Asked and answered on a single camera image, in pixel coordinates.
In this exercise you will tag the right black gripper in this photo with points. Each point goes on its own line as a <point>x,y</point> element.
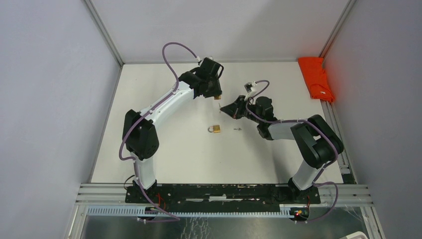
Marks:
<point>234,109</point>

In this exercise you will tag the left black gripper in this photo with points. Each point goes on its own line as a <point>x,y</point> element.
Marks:
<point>216,91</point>

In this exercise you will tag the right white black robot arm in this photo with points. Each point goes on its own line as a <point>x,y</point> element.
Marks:
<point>317,142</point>

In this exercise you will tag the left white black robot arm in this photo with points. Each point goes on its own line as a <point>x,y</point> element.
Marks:
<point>140,139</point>

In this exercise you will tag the orange folded cloth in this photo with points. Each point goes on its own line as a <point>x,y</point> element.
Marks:
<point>315,78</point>

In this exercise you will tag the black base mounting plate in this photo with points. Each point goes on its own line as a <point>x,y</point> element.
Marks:
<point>222,198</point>

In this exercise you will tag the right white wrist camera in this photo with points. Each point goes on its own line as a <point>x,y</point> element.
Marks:
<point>251,89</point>

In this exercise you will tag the white slotted cable duct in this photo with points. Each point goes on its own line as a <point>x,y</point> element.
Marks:
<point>143,211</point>

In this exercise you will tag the aluminium frame rails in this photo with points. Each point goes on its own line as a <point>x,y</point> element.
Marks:
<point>351,194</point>

